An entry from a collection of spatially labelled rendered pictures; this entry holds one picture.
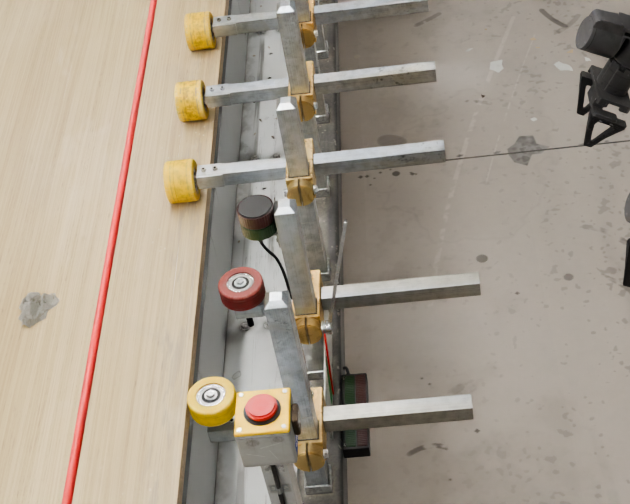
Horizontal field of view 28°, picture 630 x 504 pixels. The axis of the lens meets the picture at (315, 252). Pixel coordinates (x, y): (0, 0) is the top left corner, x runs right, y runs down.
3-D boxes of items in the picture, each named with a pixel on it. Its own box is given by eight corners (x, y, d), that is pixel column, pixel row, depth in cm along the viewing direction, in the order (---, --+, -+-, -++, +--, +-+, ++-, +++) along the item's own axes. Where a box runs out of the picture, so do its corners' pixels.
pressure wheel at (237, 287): (273, 306, 229) (262, 261, 221) (272, 338, 224) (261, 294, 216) (230, 310, 230) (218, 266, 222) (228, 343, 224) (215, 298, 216)
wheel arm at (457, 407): (472, 407, 206) (470, 391, 204) (474, 423, 204) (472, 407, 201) (212, 430, 211) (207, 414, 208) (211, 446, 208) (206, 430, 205)
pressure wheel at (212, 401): (223, 410, 213) (210, 366, 205) (257, 432, 209) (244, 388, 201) (190, 440, 210) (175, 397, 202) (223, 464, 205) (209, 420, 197)
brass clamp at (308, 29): (319, 12, 275) (316, -8, 271) (319, 47, 265) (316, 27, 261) (291, 15, 275) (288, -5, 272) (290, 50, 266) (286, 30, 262)
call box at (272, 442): (299, 424, 165) (290, 386, 159) (298, 467, 159) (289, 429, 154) (246, 428, 165) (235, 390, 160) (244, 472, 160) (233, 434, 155)
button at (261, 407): (279, 399, 159) (277, 391, 158) (278, 424, 156) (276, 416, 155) (248, 402, 159) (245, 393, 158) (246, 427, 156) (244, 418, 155)
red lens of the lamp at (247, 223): (276, 202, 205) (273, 192, 204) (275, 227, 201) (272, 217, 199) (239, 206, 206) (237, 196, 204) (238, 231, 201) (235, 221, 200)
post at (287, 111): (331, 284, 252) (295, 92, 219) (331, 296, 249) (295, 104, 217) (314, 285, 252) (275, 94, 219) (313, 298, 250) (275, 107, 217)
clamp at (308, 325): (324, 288, 228) (320, 268, 224) (324, 343, 218) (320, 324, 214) (293, 291, 228) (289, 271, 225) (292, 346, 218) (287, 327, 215)
